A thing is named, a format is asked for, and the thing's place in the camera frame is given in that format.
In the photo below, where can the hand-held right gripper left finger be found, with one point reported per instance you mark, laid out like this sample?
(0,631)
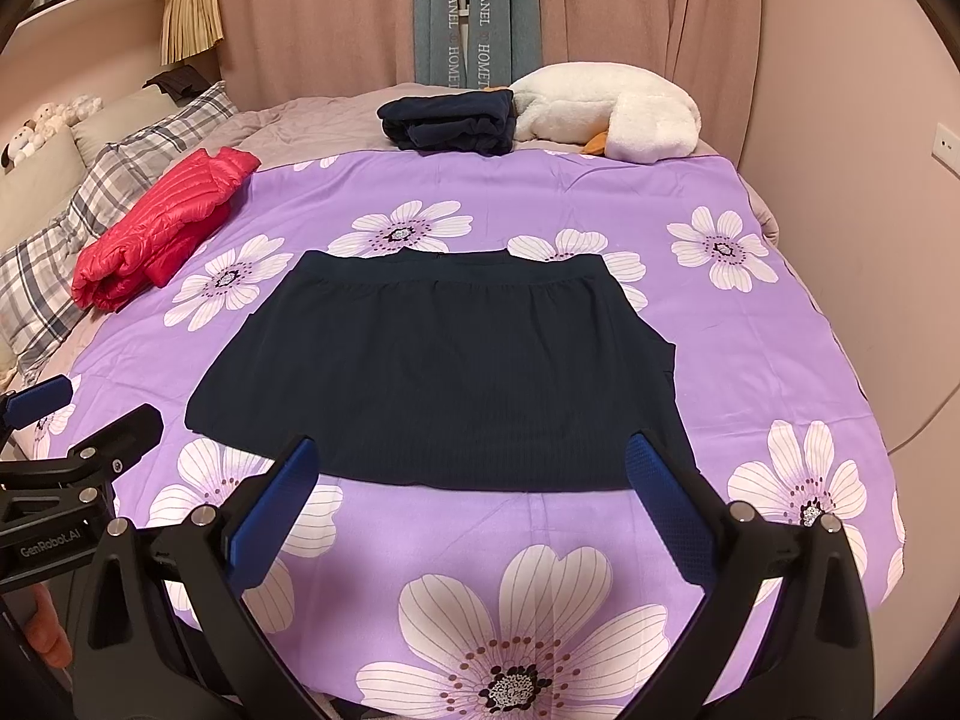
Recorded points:
(270,517)

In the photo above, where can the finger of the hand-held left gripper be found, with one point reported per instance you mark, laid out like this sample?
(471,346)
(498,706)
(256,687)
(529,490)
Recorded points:
(127,435)
(41,396)

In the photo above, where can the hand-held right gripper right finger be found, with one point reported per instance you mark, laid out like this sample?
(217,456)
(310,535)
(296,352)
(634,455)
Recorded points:
(671,517)

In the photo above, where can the dark navy jacket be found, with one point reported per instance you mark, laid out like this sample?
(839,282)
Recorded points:
(450,375)

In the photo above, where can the folded navy clothes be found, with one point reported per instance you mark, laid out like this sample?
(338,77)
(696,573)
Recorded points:
(442,120)

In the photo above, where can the person's left hand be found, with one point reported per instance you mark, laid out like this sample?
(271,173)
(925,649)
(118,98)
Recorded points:
(49,626)

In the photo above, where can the purple floral blanket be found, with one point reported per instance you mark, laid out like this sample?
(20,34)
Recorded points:
(750,360)

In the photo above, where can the red down jacket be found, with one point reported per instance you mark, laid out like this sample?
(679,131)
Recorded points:
(165,217)

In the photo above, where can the grey plaid pillow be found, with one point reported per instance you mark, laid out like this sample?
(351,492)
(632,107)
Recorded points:
(112,165)

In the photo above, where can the small white plush toy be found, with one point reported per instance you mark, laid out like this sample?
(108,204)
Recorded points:
(45,124)
(82,106)
(15,148)

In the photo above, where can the dark brown cloth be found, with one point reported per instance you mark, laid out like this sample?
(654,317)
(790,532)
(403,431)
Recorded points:
(172,82)

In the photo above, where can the mauve bed sheet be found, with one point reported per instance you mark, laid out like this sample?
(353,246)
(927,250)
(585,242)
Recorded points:
(315,120)

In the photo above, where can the white goose plush toy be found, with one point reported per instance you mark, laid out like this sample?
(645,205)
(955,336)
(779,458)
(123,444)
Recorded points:
(600,105)

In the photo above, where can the pink curtain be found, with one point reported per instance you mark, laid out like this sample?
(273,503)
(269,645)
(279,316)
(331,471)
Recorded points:
(315,15)

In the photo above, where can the white wall socket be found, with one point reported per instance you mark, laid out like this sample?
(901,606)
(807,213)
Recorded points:
(943,146)

